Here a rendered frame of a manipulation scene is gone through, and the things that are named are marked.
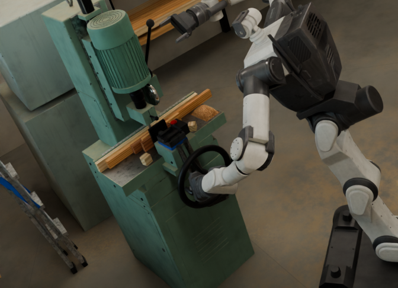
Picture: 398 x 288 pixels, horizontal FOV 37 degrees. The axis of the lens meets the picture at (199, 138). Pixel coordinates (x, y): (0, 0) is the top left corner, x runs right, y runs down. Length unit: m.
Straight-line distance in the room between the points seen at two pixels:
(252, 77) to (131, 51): 0.61
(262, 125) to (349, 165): 0.63
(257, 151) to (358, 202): 0.72
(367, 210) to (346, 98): 0.55
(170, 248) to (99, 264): 0.86
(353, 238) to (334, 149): 0.69
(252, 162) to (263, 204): 1.57
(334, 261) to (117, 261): 1.31
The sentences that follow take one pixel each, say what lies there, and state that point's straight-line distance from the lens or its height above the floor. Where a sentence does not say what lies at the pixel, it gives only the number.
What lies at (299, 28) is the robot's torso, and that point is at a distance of 2.09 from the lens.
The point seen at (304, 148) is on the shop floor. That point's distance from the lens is 3.84.
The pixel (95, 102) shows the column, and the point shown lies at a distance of 2.75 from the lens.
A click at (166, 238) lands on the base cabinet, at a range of 2.77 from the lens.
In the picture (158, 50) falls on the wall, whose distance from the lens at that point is 5.26.
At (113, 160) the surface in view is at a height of 0.93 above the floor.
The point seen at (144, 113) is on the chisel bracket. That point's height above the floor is 1.07.
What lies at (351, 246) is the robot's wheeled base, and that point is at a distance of 2.93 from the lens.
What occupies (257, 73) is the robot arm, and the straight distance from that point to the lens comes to 2.03.
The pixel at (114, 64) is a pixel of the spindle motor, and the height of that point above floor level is 1.34.
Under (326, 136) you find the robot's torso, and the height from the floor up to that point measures 0.94.
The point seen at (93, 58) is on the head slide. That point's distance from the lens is 2.58.
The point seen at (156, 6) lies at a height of 0.63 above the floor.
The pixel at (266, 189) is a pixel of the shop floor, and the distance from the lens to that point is 3.60.
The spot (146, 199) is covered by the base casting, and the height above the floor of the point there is 0.76.
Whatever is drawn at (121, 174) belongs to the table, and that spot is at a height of 0.90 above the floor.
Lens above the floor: 2.35
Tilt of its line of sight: 34 degrees down
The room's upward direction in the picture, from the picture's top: 19 degrees counter-clockwise
